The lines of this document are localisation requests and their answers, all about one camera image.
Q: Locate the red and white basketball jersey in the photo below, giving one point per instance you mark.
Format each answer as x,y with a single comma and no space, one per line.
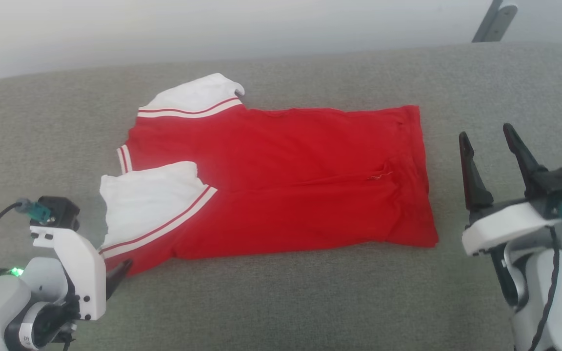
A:
286,185

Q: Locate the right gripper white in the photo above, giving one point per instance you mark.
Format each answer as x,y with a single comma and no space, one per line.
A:
500,229

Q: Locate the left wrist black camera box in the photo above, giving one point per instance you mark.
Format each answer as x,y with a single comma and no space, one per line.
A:
61,212

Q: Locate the grey metal bracket plate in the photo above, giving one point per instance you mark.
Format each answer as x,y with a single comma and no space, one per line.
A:
503,22

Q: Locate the grey fabric sofa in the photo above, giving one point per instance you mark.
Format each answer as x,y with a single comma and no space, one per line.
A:
281,302

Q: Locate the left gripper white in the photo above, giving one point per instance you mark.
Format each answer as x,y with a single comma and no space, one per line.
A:
86,273

